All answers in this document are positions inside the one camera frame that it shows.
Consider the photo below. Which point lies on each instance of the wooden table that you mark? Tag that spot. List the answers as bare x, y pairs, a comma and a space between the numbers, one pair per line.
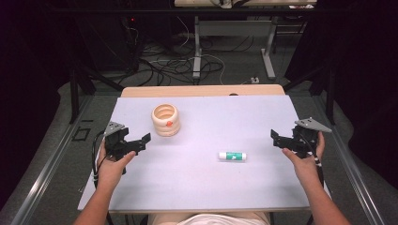
187, 91

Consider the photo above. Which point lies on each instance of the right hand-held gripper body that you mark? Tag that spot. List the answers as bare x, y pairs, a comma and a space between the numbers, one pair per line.
305, 137

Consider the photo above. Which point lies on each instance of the aluminium floor rail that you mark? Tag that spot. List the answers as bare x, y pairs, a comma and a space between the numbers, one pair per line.
350, 168
50, 168

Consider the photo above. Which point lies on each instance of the person's beige trousers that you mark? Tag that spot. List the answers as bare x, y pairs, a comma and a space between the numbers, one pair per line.
159, 219

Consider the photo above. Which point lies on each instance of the person's left hand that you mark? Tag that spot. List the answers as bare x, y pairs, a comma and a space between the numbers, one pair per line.
111, 170

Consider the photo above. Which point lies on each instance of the dark computer tower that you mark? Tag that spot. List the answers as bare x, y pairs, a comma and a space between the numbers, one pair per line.
131, 40

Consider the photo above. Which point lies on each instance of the white power strip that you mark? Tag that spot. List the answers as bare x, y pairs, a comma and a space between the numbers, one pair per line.
254, 80

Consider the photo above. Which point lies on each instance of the white table mat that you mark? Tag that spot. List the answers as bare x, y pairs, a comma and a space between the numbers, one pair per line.
203, 131

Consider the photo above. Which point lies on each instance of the person's white shirt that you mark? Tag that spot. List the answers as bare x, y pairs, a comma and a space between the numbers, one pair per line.
219, 220

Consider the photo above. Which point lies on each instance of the white and green glue stick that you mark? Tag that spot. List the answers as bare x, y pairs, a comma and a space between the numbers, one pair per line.
233, 156

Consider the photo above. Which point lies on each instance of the cream ribbed pen holder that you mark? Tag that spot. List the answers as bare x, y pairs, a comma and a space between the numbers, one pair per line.
165, 128

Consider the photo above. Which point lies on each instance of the person's right hand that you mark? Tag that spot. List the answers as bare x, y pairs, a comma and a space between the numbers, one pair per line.
305, 168

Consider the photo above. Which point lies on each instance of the black metal stand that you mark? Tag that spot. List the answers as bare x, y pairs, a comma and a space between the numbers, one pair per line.
329, 90
74, 93

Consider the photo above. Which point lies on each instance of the white desk with metal legs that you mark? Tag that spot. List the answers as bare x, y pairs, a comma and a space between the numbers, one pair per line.
231, 28

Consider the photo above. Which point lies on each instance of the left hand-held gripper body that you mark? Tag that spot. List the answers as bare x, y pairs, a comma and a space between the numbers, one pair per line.
116, 146

